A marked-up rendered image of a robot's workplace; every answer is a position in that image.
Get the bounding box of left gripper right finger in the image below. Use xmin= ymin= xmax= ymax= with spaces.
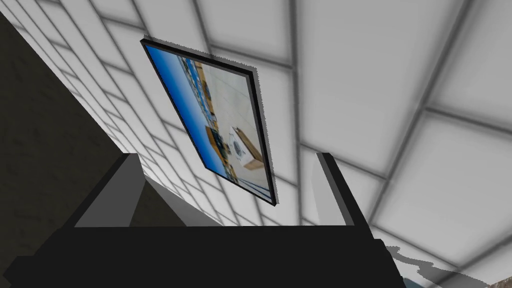
xmin=311 ymin=151 xmax=373 ymax=227

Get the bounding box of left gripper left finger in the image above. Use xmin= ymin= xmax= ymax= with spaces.
xmin=61 ymin=152 xmax=145 ymax=229

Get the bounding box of black framed wall picture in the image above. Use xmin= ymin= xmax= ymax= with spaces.
xmin=139 ymin=38 xmax=279 ymax=207

